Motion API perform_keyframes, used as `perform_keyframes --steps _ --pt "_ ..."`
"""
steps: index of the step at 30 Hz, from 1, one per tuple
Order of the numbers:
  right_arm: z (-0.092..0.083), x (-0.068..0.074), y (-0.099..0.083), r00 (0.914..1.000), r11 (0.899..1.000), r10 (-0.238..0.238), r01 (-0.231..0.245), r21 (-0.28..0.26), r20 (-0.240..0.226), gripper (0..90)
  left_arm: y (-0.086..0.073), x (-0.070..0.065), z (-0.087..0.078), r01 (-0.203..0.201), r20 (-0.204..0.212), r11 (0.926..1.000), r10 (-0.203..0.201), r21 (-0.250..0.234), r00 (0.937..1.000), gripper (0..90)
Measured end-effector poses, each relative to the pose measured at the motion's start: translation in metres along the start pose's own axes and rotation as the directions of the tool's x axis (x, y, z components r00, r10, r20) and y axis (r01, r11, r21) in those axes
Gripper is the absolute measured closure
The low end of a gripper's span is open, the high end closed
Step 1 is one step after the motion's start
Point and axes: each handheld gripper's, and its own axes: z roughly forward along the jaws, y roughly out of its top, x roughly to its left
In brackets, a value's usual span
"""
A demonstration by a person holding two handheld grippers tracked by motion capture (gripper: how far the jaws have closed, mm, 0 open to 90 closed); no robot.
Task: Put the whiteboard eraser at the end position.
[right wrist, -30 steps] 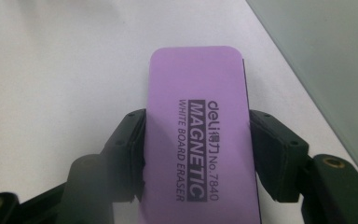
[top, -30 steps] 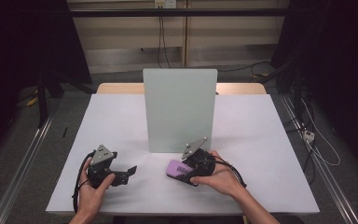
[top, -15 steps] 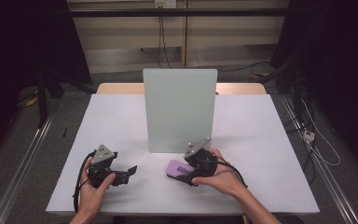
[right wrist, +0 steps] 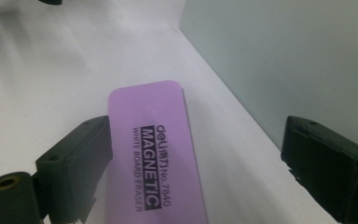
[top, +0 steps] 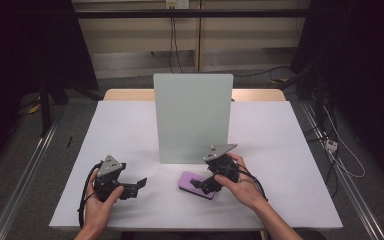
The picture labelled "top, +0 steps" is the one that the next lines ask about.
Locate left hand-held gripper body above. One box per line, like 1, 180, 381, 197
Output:
94, 154, 140, 203

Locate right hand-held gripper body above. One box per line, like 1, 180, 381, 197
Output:
202, 143, 242, 195

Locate purple whiteboard eraser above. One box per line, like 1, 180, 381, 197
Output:
178, 170, 216, 201

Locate person's right hand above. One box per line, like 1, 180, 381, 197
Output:
213, 152, 270, 212

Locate person's left hand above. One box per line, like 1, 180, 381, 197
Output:
83, 168, 125, 232

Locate white table mat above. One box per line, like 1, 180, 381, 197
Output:
48, 100, 344, 232

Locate upright white whiteboard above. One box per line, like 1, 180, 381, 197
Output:
152, 73, 234, 165

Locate black metal stand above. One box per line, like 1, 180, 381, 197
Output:
37, 77, 68, 138

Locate black horizontal bar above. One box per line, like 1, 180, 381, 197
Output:
74, 8, 312, 19

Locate black curtain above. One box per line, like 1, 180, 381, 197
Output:
289, 0, 384, 193
0, 0, 100, 174

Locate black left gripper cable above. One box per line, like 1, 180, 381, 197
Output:
77, 161, 103, 230

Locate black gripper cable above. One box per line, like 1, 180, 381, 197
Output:
77, 161, 103, 230
235, 162, 270, 203

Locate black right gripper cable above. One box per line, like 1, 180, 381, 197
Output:
235, 162, 270, 203

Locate metal floor rail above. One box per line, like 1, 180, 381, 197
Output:
0, 122, 62, 240
299, 100, 384, 240

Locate black floor cable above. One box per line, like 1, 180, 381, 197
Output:
233, 65, 292, 79

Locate black hanging cables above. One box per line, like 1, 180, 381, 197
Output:
168, 16, 185, 74

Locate white cable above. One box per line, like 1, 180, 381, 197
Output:
322, 104, 367, 179

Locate white wall socket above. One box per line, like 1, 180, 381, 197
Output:
165, 0, 190, 10

